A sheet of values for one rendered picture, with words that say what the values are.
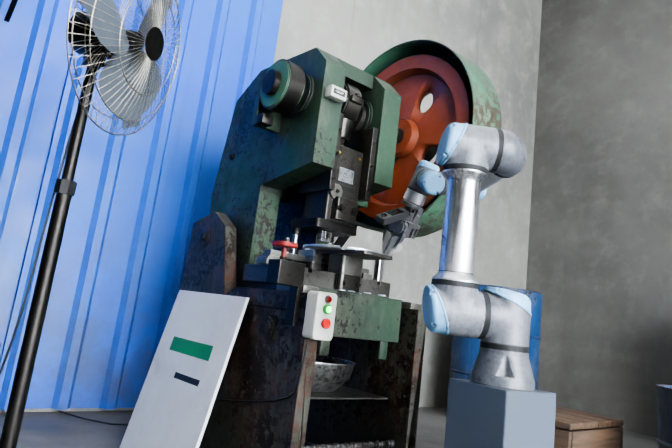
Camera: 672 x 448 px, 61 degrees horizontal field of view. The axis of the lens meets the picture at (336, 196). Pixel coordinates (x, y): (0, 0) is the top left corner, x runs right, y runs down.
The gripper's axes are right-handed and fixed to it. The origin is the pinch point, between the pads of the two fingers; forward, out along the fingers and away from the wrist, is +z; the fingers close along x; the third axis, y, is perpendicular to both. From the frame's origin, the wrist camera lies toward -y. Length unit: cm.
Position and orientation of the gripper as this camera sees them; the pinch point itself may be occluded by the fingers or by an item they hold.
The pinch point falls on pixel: (384, 253)
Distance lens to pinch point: 201.9
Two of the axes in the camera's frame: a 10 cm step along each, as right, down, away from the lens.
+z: -4.0, 9.1, 1.3
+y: 7.2, 2.3, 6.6
